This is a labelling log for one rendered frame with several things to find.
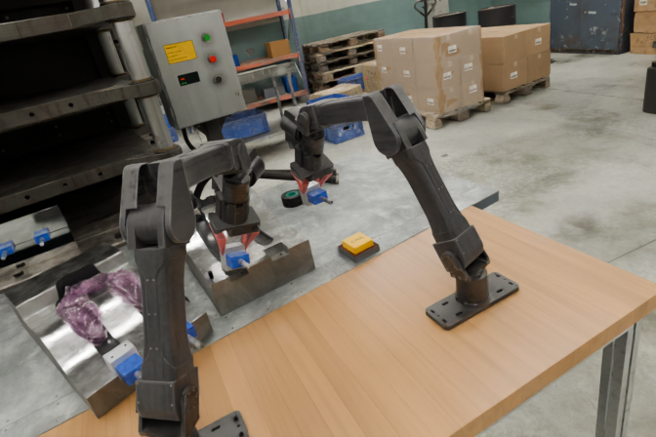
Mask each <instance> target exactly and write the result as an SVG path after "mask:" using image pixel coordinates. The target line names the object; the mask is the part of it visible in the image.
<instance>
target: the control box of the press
mask: <svg viewBox="0 0 656 437"><path fill-rule="evenodd" d="M136 28H137V31H138V33H139V36H140V39H141V42H142V45H143V50H144V53H145V55H146V58H147V61H148V64H149V67H150V70H151V73H152V76H153V77H156V78H157V79H158V81H159V84H160V87H161V90H162V91H161V93H159V96H160V98H161V101H162V104H163V107H164V110H165V113H166V116H167V119H168V122H169V124H170V126H172V127H173V128H175V129H177V130H180V129H182V133H183V137H184V141H185V143H186V144H187V146H188V147H189V148H190V149H191V150H193V149H196V148H195V147H194V146H193V145H192V144H191V142H190V141H189V139H188V136H187V133H186V129H185V128H187V127H190V126H194V127H195V128H196V129H198V130H199V131H200V132H201V133H203V134H204V135H205V136H206V139H207V141H213V140H222V139H224V136H223V133H222V128H223V125H224V121H225V119H226V118H229V116H231V114H233V113H236V112H239V111H243V110H246V109H247V108H246V104H245V100H244V98H243V94H242V90H241V86H240V83H239V79H238V75H237V71H236V67H235V64H234V60H233V56H232V52H231V49H230V46H229V42H228V38H227V35H226V28H225V24H224V20H223V17H222V13H221V10H215V11H210V12H204V13H199V14H193V15H188V16H183V17H177V18H172V19H167V20H158V21H152V22H147V23H143V24H140V25H138V26H136Z"/></svg>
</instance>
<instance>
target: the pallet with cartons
mask: <svg viewBox="0 0 656 437"><path fill-rule="evenodd" d="M550 40H551V23H550V22H549V23H535V24H520V25H506V26H493V27H481V52H482V71H483V76H482V77H483V93H489V94H495V95H496V97H495V98H494V99H491V102H496V103H508V102H510V100H511V98H510V96H521V97H525V96H528V95H530V94H532V92H531V89H532V88H544V89H546V88H548V87H549V86H550V74H551V50H550ZM509 95H510V96H509Z"/></svg>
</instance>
